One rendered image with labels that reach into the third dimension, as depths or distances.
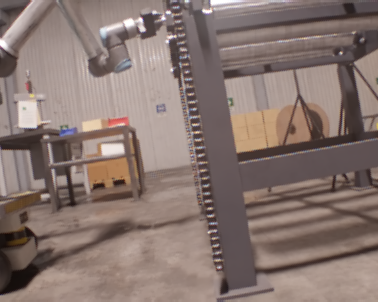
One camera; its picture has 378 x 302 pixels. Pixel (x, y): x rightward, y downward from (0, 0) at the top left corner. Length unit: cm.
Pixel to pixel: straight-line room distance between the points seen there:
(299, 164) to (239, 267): 31
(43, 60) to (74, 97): 158
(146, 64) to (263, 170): 1105
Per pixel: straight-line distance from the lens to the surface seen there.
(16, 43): 212
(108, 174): 716
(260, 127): 903
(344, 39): 214
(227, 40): 167
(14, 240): 167
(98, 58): 190
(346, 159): 110
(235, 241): 104
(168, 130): 1167
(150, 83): 1187
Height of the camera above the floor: 39
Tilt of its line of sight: 1 degrees up
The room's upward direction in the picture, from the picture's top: 9 degrees counter-clockwise
